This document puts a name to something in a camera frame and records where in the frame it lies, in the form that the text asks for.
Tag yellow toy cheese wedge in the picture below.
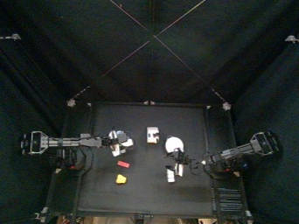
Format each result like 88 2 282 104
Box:
115 173 128 185

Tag thin diagonal cord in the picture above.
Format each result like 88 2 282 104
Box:
71 0 208 101
108 0 230 103

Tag white round plate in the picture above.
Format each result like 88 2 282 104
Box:
163 136 186 154

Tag white printed label sticker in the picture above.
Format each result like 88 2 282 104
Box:
216 187 244 214

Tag white toy rice block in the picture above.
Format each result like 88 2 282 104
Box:
146 126 162 144

